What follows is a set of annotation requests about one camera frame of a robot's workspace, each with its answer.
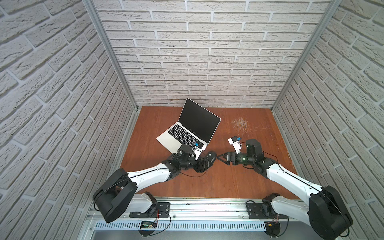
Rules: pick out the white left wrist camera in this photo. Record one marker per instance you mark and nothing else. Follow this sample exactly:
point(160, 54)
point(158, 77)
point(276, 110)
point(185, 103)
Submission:
point(198, 148)

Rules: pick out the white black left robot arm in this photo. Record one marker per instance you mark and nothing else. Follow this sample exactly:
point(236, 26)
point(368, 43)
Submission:
point(119, 193)

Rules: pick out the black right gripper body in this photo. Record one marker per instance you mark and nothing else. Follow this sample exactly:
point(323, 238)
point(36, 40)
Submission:
point(231, 157)

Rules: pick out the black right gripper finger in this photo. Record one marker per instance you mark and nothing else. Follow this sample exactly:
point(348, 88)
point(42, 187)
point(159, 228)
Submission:
point(222, 156)
point(223, 161)

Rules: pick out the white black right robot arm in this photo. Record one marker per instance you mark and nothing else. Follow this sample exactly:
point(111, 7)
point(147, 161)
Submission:
point(322, 208)

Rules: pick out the aluminium left corner post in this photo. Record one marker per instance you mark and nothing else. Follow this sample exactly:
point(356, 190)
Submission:
point(94, 15)

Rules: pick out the black right controller board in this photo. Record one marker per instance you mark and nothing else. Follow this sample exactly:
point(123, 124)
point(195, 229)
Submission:
point(272, 229)

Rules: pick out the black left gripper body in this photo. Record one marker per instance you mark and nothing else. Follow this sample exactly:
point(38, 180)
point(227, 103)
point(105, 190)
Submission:
point(199, 162)

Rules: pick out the green left controller board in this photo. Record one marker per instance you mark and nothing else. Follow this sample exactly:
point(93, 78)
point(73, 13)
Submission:
point(148, 225)

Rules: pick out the black wireless mouse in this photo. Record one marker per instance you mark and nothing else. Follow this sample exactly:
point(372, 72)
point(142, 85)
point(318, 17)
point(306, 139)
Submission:
point(211, 157)

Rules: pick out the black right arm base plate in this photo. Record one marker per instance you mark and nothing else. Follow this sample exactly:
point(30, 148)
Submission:
point(258, 210)

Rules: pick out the aluminium right corner post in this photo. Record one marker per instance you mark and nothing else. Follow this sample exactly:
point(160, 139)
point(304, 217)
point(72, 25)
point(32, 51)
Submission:
point(323, 23)

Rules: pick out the white perforated vent strip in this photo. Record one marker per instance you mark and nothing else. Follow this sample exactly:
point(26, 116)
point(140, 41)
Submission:
point(224, 226)

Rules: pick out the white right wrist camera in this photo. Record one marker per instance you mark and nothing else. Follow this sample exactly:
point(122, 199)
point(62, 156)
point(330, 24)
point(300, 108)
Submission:
point(236, 143)

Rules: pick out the aluminium corner post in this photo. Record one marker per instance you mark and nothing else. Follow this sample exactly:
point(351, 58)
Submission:
point(94, 15)
point(323, 23)

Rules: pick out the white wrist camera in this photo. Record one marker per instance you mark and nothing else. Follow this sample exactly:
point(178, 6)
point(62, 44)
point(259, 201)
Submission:
point(236, 143)
point(198, 148)

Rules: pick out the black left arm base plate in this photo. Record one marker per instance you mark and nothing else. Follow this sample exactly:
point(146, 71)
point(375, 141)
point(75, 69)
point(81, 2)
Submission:
point(161, 210)

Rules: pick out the silver laptop black screen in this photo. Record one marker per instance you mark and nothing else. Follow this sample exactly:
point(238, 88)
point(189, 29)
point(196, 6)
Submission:
point(195, 124)

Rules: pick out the aluminium left floor rail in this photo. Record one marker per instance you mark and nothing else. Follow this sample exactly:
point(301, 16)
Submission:
point(115, 164)

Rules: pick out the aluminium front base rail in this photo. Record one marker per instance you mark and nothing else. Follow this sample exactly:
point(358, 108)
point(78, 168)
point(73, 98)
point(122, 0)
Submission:
point(193, 209)

